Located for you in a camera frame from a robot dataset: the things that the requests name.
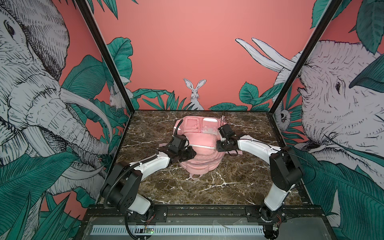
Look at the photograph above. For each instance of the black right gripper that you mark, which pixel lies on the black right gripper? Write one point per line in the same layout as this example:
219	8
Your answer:
219	147

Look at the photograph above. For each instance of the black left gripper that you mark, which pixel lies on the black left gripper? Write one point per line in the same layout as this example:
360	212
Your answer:
192	154

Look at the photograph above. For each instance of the pink student backpack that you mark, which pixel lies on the pink student backpack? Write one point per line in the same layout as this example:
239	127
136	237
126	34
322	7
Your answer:
202	133

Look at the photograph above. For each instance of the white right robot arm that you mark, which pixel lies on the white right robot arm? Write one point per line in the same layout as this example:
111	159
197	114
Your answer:
286	169

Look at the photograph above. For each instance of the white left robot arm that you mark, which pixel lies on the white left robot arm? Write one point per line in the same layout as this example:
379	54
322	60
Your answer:
121	188

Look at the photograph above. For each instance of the white ventilation grille strip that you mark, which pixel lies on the white ventilation grille strip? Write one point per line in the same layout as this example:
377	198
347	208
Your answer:
173	230

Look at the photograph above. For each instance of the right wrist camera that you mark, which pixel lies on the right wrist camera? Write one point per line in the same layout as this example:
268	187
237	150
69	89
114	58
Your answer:
226	131

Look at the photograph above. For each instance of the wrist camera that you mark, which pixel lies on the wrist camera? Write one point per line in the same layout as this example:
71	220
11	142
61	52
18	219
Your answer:
226	131
179	142

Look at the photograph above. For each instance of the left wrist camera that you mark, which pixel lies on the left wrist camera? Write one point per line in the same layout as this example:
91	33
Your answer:
179	142

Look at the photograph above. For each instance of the black frame post left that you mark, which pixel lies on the black frame post left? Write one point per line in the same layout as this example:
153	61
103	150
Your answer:
102	46

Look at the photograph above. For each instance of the black frame post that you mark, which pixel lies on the black frame post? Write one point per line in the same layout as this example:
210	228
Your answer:
323	23
102	46

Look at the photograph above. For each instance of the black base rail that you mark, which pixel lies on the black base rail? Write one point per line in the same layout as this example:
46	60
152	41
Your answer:
231	214

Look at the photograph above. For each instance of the black frame post right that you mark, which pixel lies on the black frame post right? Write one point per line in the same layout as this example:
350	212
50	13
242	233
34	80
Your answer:
323	23

